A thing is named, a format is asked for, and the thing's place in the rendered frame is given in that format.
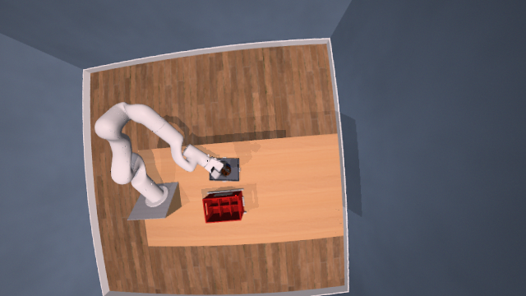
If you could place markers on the brown bottle with blue label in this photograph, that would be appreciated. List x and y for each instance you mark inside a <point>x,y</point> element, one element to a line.
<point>225,172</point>

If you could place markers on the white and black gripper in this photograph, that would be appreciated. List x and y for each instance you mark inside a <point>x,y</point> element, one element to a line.
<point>218,164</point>

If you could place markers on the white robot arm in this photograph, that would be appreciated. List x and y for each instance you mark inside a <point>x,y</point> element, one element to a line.
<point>128,166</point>

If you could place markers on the red plastic crate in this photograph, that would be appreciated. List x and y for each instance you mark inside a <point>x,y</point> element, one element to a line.
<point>227,207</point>

